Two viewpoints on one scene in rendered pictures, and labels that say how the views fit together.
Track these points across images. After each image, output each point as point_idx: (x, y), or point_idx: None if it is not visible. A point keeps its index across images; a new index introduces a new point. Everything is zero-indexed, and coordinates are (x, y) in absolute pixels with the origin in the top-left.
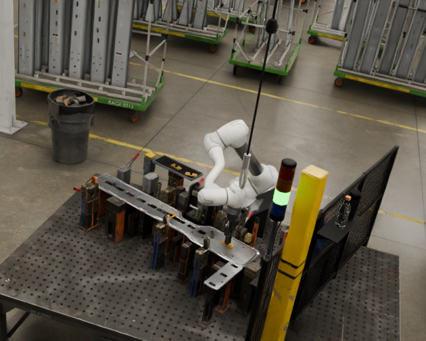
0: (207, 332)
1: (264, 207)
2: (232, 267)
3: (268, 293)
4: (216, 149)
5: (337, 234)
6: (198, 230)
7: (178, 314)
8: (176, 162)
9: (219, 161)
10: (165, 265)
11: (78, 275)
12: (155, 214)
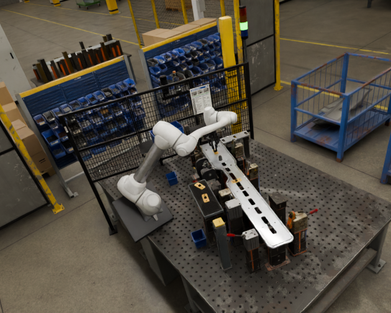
0: (250, 153)
1: (148, 188)
2: (225, 140)
3: (238, 90)
4: (192, 134)
5: (185, 86)
6: (224, 166)
7: (260, 164)
8: (200, 204)
9: (198, 130)
10: None
11: (318, 200)
12: (248, 184)
